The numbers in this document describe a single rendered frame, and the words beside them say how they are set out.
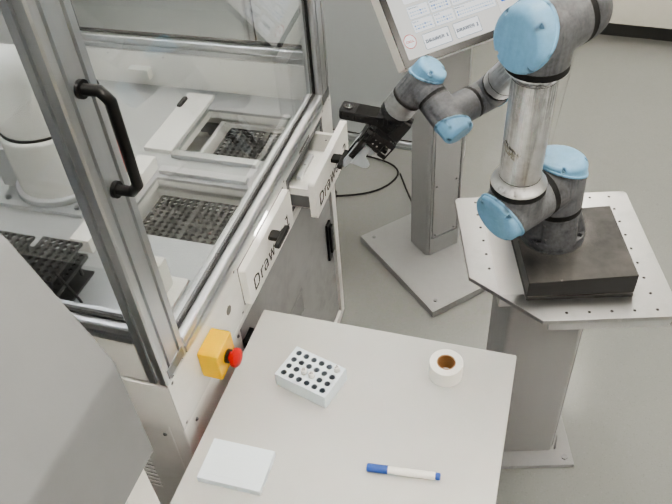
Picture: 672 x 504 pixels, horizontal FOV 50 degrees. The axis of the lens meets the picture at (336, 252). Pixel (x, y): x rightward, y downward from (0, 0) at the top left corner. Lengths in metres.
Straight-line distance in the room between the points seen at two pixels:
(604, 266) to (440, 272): 1.14
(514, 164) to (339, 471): 0.69
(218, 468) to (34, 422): 0.86
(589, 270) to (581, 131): 2.00
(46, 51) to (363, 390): 0.92
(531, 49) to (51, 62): 0.75
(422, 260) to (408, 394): 1.35
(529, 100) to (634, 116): 2.47
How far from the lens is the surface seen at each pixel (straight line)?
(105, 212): 1.07
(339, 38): 3.27
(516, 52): 1.30
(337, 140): 1.89
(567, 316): 1.68
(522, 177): 1.48
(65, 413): 0.62
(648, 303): 1.76
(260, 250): 1.60
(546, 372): 2.02
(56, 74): 0.96
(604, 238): 1.79
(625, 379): 2.59
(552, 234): 1.70
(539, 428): 2.24
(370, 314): 2.66
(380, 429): 1.46
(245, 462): 1.43
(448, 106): 1.62
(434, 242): 2.79
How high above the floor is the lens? 1.99
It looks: 43 degrees down
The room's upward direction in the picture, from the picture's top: 5 degrees counter-clockwise
